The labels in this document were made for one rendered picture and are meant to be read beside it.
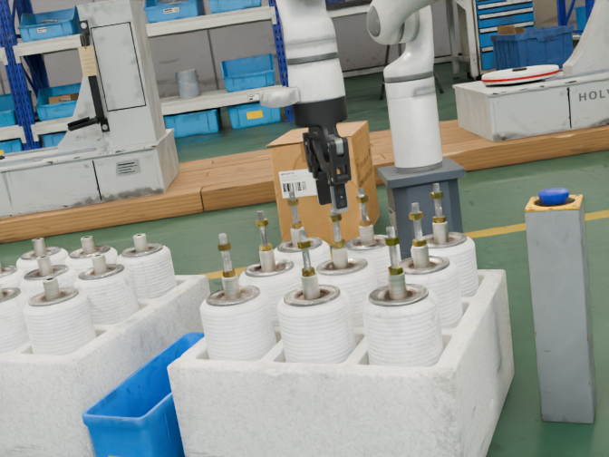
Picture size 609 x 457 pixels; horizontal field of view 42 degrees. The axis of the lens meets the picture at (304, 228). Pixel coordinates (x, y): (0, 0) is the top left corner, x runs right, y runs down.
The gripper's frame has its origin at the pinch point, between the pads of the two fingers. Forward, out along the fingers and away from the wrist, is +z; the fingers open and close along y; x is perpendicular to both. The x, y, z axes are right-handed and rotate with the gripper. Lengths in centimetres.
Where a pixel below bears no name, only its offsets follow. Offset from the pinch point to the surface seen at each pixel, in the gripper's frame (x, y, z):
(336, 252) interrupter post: 0.7, -0.7, 7.6
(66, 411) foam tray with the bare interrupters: 42.0, 8.5, 25.0
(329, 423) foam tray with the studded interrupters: 9.6, -17.3, 24.3
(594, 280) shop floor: -63, 32, 35
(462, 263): -17.5, -3.0, 12.7
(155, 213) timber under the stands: 13, 186, 33
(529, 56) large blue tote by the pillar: -256, 368, 14
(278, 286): 9.1, 2.6, 11.6
